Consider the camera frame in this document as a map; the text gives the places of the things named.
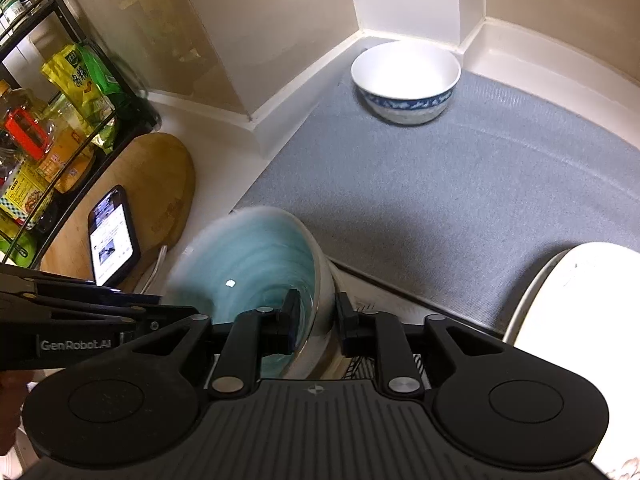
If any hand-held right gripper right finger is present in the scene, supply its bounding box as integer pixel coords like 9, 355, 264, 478
335, 291, 506, 398

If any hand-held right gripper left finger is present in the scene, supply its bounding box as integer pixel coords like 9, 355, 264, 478
117, 289, 301, 398

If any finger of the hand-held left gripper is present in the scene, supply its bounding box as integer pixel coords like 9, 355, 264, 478
0, 265, 163, 307
0, 296, 197, 323

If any teal glazed bowl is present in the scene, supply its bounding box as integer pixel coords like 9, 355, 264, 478
162, 206, 336, 381

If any small white floral plate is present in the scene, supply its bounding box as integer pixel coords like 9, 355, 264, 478
520, 242, 640, 480

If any white bowl with blue pattern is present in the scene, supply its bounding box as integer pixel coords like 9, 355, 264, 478
351, 41, 462, 126

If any person's left hand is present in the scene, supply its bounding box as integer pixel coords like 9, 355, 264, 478
0, 372, 27, 461

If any black smartphone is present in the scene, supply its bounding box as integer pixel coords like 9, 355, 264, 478
87, 185, 142, 287

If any green round container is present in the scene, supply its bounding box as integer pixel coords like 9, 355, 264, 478
0, 232, 38, 268

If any yellow label sauce jar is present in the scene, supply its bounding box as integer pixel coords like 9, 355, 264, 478
0, 160, 56, 226

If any wooden cutting board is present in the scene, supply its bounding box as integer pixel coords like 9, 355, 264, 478
40, 132, 196, 293

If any amber oil bottle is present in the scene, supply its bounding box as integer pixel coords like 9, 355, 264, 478
35, 92, 98, 193

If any grey mat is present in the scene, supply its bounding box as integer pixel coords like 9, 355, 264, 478
232, 35, 640, 341

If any bottle with red label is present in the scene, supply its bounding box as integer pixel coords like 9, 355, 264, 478
2, 105, 53, 161

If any black metal spice rack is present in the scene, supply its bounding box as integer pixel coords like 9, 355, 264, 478
0, 0, 161, 266

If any yellow cap bottle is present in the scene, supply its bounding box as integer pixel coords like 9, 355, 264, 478
0, 80, 26, 126

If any green seasoning packet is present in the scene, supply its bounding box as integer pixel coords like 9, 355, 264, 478
77, 42, 131, 116

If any yellow seasoning packet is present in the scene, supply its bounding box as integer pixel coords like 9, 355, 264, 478
40, 42, 101, 126

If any green lid seasoning jar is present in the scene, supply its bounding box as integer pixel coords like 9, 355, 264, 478
0, 0, 26, 28

